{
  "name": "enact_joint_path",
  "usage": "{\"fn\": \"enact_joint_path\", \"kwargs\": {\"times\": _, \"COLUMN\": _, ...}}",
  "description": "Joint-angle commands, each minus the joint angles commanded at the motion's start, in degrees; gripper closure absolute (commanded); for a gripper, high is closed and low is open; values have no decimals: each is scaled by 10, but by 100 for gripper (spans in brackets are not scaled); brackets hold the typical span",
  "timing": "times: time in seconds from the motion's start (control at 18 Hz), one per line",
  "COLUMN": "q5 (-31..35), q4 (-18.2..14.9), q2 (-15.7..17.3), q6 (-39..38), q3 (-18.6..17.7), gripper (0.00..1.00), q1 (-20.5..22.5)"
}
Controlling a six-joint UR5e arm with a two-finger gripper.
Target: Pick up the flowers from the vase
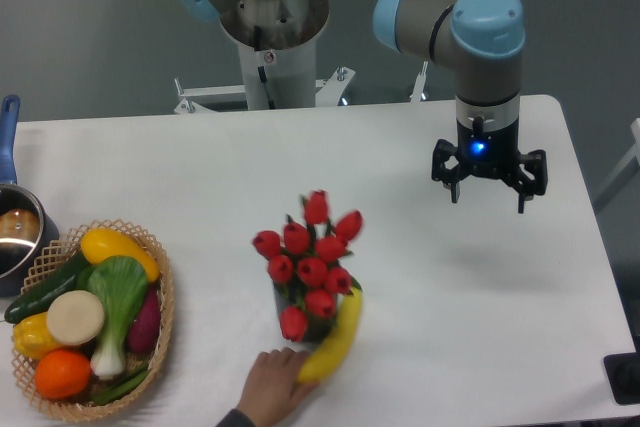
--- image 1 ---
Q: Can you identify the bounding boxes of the black device at edge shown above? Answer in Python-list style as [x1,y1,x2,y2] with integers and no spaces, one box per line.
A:
[603,352,639,405]

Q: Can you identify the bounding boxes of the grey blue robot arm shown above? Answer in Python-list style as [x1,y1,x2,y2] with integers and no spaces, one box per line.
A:
[372,0,548,208]

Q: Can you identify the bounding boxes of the dark flower vase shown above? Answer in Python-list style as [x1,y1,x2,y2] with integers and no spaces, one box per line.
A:
[273,283,338,344]

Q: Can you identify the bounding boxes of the person's hand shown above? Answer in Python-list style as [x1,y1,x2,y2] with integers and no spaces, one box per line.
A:
[235,348,318,426]

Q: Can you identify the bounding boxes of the purple sweet potato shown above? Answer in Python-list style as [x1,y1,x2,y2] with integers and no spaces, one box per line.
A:
[126,288,161,354]

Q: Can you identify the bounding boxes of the dark green cucumber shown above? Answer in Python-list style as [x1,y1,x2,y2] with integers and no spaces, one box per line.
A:
[4,251,90,324]

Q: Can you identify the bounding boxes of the yellow banana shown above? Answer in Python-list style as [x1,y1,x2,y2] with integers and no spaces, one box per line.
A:
[297,287,363,383]

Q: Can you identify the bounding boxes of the woven wicker basket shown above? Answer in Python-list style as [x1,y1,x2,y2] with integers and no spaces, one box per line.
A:
[11,219,174,423]

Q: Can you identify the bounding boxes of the beige round bun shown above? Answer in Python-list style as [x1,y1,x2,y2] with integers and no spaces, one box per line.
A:
[46,290,105,346]

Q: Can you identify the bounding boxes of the white frame at right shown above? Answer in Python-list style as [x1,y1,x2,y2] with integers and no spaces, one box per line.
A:
[592,118,639,215]

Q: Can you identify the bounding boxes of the yellow squash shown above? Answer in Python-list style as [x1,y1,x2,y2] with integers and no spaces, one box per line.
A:
[80,228,160,283]

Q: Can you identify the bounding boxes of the green bok choy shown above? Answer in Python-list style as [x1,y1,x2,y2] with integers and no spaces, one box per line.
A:
[87,256,149,380]

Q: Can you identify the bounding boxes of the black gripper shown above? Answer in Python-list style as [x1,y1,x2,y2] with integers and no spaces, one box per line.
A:
[431,120,547,214]

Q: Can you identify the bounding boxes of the grey sleeved forearm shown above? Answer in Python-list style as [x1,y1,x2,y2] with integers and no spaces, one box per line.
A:
[216,409,255,427]

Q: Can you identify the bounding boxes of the green scallion stalks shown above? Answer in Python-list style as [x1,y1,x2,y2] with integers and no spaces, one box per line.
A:
[91,363,149,406]

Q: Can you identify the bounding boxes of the yellow bell pepper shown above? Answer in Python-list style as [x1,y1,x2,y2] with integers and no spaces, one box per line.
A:
[13,312,63,360]

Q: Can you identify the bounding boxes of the red tulip bouquet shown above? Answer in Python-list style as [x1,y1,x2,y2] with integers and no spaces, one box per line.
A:
[252,190,364,317]

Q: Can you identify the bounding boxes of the white metal robot stand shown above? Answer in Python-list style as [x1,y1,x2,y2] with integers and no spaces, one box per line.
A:
[172,36,431,115]

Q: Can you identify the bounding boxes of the blue handled saucepan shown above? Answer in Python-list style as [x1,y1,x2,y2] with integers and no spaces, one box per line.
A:
[1,94,59,298]

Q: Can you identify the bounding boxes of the orange fruit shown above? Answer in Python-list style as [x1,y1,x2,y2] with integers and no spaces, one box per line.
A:
[34,349,91,400]

